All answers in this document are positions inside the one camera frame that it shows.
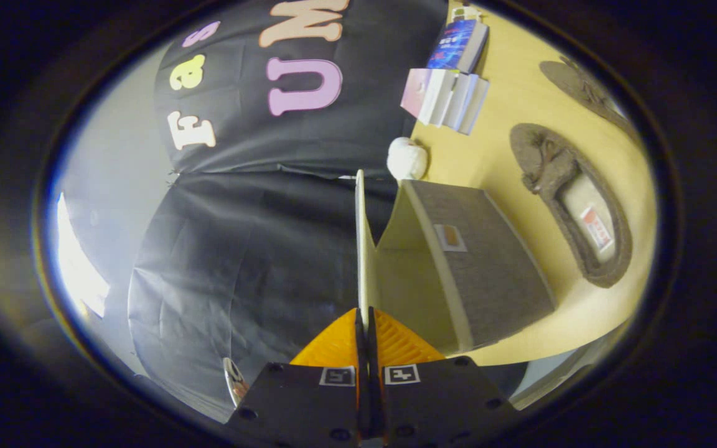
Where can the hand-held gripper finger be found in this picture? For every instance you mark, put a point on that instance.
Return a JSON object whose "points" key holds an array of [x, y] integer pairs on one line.
{"points": [[374, 373], [361, 373]]}

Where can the grey fabric storage box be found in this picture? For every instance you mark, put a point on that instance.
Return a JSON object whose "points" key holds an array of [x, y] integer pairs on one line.
{"points": [[489, 274]]}

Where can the brown fuzzy slipper shoe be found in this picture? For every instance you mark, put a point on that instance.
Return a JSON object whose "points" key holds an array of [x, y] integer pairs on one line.
{"points": [[607, 261], [576, 84]]}

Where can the shiny metal object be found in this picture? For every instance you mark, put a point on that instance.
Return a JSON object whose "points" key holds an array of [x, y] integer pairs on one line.
{"points": [[235, 381]]}

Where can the black backdrop cloth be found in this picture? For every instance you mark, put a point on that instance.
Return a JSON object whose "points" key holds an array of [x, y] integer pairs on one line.
{"points": [[259, 249]]}

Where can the white fluffy ball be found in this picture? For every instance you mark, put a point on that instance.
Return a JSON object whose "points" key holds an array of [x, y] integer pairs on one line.
{"points": [[407, 159]]}

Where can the pink cover book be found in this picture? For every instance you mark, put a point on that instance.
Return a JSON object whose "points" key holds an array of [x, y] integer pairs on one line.
{"points": [[421, 93]]}

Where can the white book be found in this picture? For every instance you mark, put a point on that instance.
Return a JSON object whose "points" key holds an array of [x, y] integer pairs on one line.
{"points": [[461, 102]]}

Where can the pale blue cover book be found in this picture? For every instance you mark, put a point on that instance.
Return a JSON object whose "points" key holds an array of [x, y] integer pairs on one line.
{"points": [[477, 106]]}

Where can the small white packet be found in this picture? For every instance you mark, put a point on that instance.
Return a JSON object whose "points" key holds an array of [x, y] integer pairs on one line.
{"points": [[465, 12]]}

